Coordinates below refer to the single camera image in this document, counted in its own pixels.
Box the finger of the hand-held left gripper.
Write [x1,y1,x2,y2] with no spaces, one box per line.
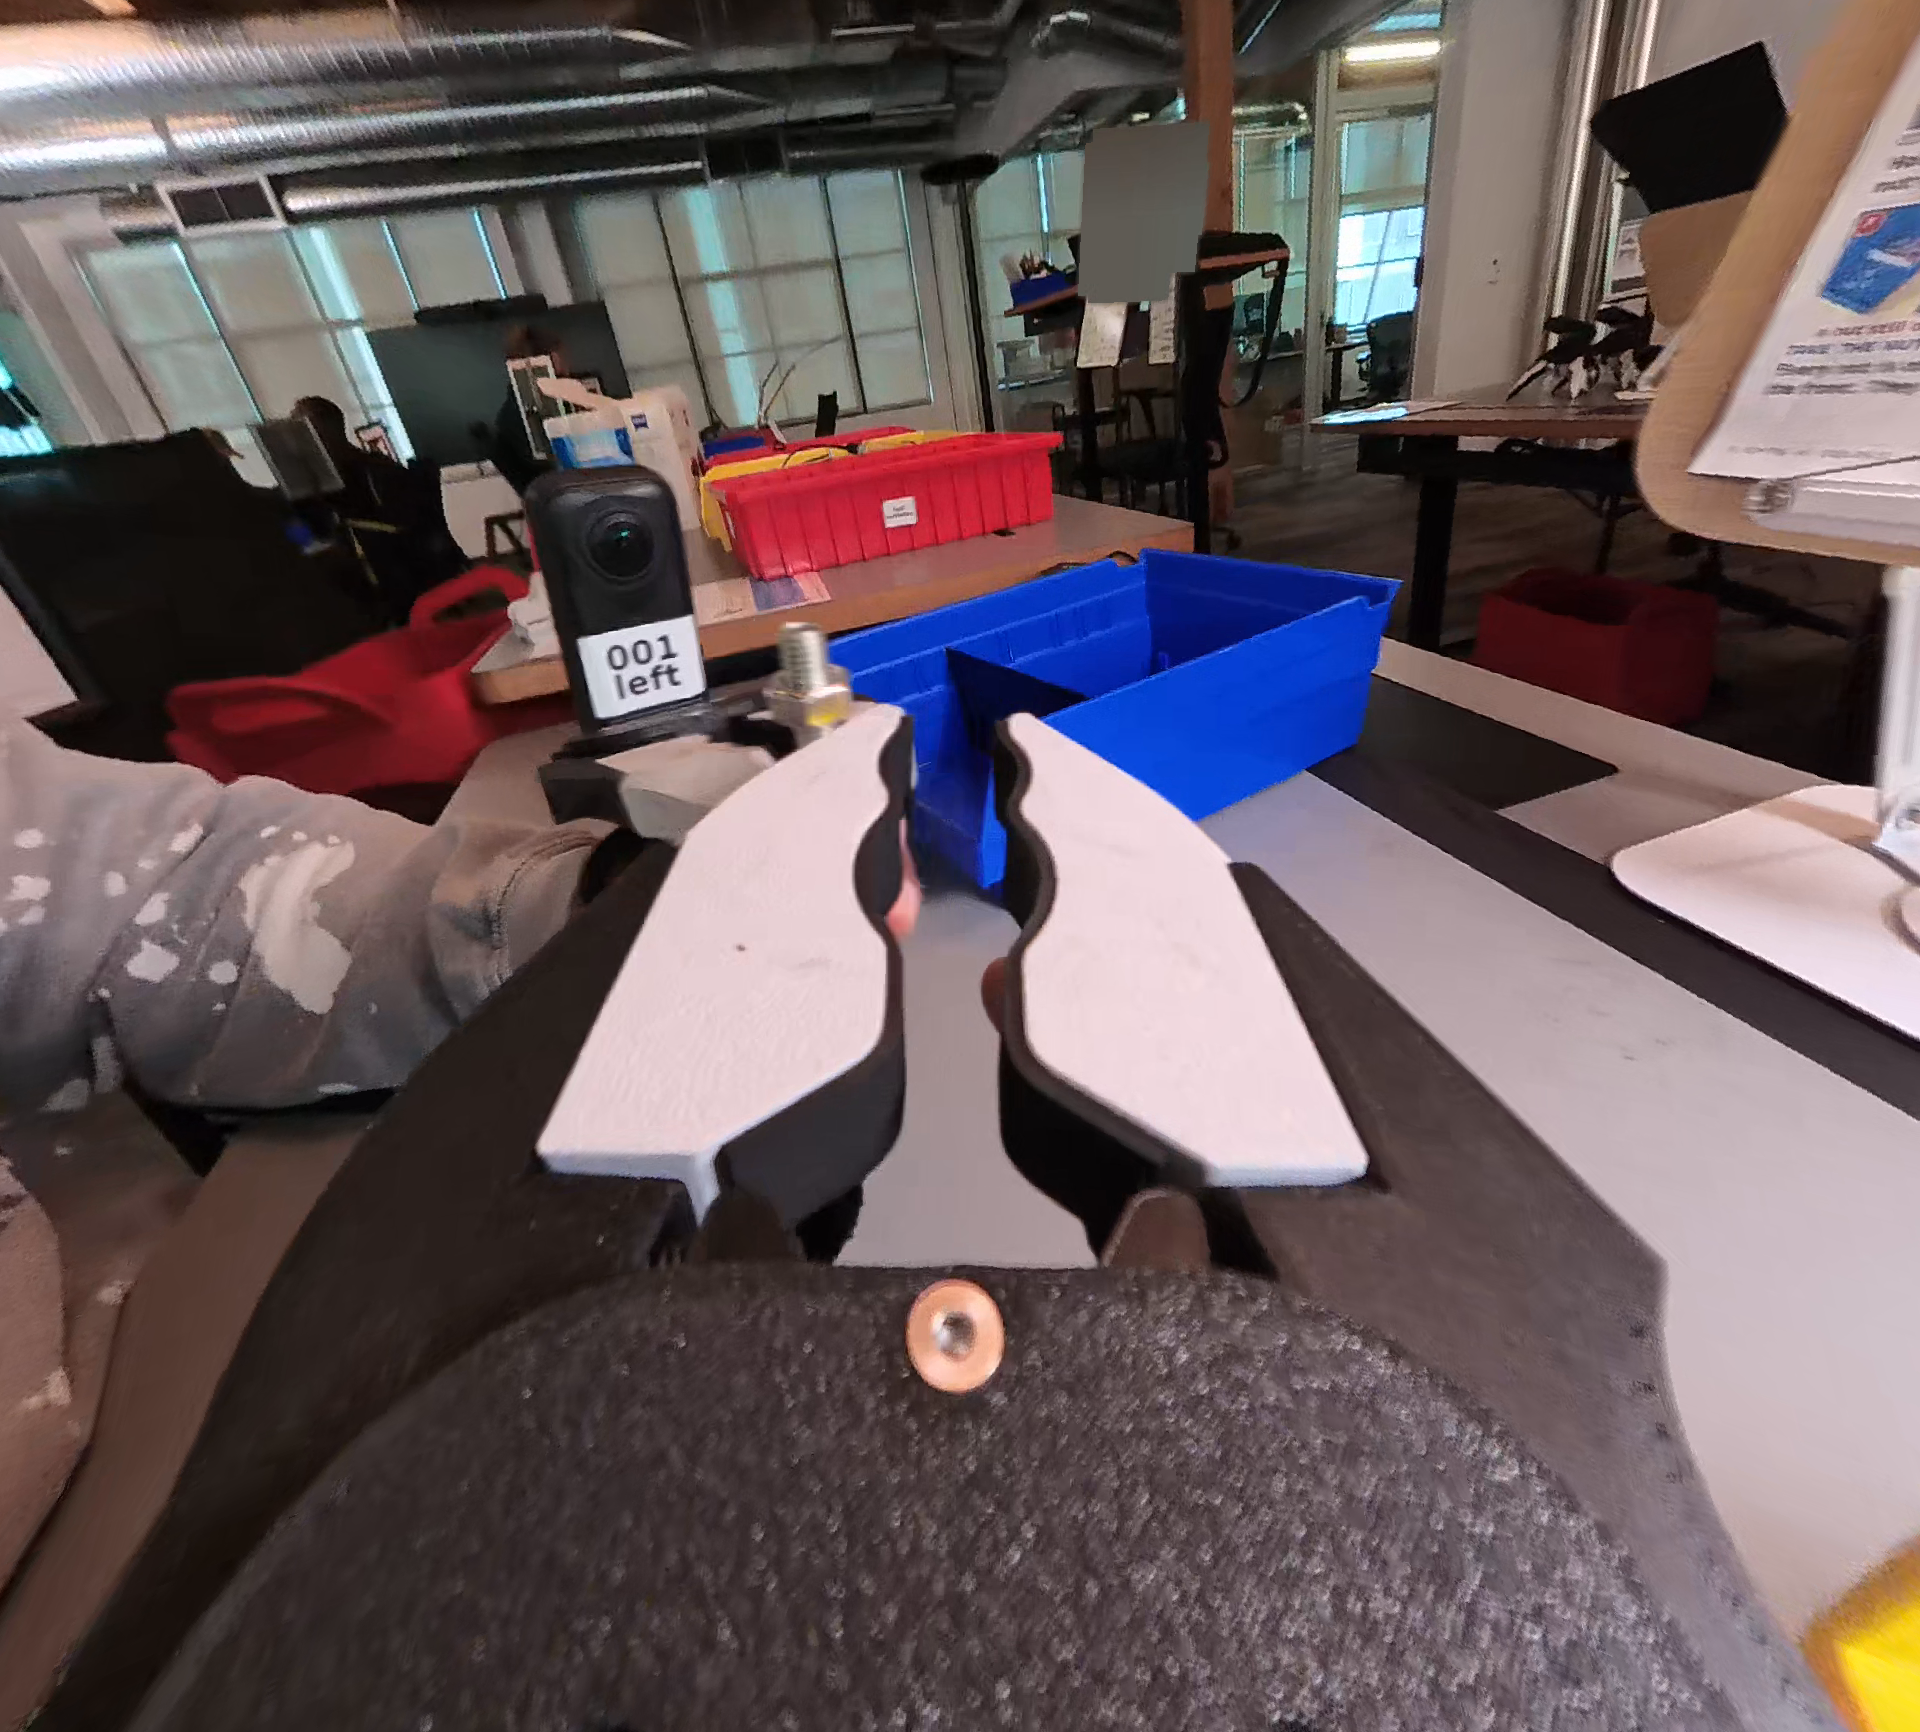
[630,739,779,850]

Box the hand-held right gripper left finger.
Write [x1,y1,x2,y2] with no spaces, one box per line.
[535,705,918,1234]

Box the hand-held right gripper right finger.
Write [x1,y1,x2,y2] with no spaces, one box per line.
[986,712,1374,1234]

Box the blue plastic bin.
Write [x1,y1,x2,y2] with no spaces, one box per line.
[823,544,1409,898]

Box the person's left forearm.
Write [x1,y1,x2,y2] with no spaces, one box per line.
[0,708,621,1117]

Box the wipes canister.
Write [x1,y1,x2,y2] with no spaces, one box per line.
[541,409,637,478]

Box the white cardboard box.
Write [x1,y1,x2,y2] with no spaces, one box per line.
[613,384,703,531]

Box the printed colour leaflet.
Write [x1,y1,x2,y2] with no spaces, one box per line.
[686,573,835,628]

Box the red storage tray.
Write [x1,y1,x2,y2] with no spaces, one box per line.
[703,422,921,463]

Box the red plastic storage bin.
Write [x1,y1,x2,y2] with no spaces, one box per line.
[703,430,1071,585]

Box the red tote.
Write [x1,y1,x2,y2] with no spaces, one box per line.
[162,562,577,800]

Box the black bin divider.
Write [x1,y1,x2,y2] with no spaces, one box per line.
[942,645,1116,733]

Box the black floor lamp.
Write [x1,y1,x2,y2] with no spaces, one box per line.
[918,150,1009,440]

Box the red floor bin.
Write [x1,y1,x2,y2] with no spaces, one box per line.
[1475,562,1722,729]

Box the instruction sheet on stand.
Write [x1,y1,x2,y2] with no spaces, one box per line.
[1609,0,1920,1049]

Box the black standing desk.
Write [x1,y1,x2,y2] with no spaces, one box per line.
[1002,228,1297,514]

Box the spare black gripper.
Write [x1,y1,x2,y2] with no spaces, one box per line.
[1505,310,1663,402]

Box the printed instruction sheet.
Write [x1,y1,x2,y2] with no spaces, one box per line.
[1684,79,1920,485]

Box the small wooden clipboard stand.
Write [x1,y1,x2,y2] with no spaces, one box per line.
[1632,184,1760,335]

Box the black light panel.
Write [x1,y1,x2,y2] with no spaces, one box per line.
[1587,41,1791,221]

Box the black wall monitor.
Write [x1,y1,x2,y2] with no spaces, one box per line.
[364,297,637,470]

